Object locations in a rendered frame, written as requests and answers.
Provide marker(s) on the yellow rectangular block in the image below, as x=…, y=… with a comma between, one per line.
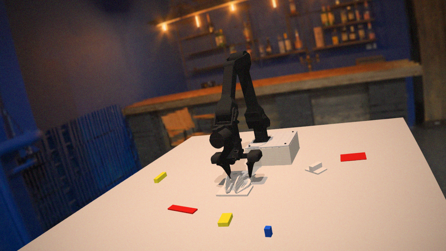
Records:
x=160, y=177
x=225, y=220

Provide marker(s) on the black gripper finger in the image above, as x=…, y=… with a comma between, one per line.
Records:
x=226, y=167
x=250, y=167

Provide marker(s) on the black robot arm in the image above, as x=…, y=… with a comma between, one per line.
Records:
x=238, y=63

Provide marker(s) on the blue rectangular block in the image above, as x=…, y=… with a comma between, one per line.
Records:
x=268, y=231

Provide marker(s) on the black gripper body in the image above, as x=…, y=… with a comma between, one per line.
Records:
x=252, y=156

